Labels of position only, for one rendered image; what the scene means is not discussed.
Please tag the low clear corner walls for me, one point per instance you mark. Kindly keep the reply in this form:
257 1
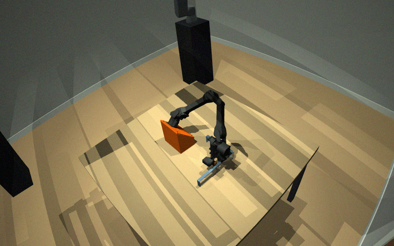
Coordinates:
216 169

